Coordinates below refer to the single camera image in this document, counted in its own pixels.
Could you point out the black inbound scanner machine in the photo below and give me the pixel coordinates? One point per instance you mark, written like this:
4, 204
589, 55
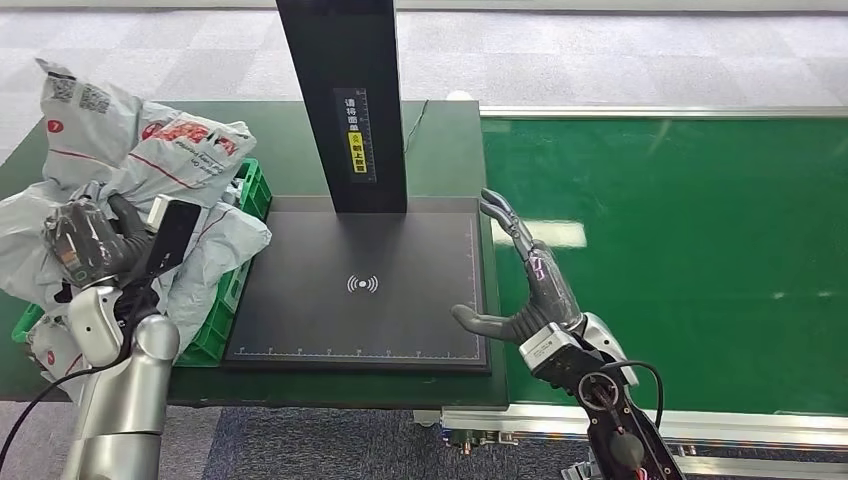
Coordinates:
371, 318

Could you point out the green conveyor belt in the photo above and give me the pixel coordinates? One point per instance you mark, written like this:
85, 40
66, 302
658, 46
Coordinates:
729, 199

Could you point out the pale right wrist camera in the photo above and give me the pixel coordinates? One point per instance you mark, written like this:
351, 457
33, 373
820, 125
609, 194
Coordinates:
556, 354

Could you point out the black yellow label sticker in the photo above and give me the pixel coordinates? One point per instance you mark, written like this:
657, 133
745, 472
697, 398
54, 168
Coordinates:
356, 136

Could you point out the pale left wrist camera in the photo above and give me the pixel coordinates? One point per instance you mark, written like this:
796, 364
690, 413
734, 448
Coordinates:
173, 232

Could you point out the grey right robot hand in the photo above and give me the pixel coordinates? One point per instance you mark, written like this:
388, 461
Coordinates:
546, 291

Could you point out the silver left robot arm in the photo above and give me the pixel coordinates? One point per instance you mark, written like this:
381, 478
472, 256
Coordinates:
126, 397

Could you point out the green plastic crate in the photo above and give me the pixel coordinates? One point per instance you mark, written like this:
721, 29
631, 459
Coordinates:
222, 318

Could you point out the small white object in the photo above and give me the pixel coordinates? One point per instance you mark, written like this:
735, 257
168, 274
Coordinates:
460, 96

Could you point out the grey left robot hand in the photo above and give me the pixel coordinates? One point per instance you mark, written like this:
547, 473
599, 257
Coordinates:
89, 242

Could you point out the grey mailer bag black print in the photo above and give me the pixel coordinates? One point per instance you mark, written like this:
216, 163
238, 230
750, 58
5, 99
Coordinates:
132, 139

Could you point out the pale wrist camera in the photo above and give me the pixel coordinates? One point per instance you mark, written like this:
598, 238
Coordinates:
556, 354
173, 232

